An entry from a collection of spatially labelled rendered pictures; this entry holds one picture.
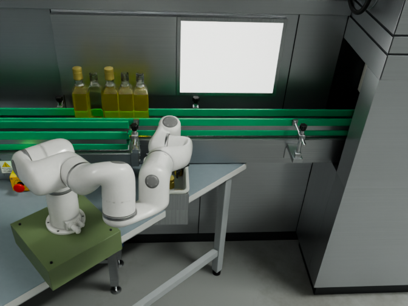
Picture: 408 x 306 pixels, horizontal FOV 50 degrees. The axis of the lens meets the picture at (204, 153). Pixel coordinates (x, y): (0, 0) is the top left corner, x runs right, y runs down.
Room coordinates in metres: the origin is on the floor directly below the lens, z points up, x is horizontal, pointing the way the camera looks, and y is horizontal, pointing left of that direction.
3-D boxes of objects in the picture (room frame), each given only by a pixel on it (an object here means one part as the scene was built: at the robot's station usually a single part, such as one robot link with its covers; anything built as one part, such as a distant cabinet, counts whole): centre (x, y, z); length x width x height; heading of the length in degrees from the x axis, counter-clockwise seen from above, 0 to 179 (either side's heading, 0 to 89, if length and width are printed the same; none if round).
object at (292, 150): (1.45, -0.37, 0.90); 0.17 x 0.05 x 0.23; 6
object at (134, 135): (1.39, 0.27, 0.95); 0.17 x 0.03 x 0.12; 6
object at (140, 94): (1.51, 0.26, 0.99); 0.06 x 0.06 x 0.21; 6
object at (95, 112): (1.49, 0.43, 0.99); 0.06 x 0.06 x 0.21; 7
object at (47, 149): (1.02, 0.45, 1.07); 0.13 x 0.10 x 0.16; 131
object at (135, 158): (1.40, 0.27, 0.85); 0.09 x 0.04 x 0.07; 6
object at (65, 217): (1.01, 0.43, 0.92); 0.16 x 0.13 x 0.15; 51
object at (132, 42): (1.66, 0.15, 1.15); 0.90 x 0.03 x 0.34; 96
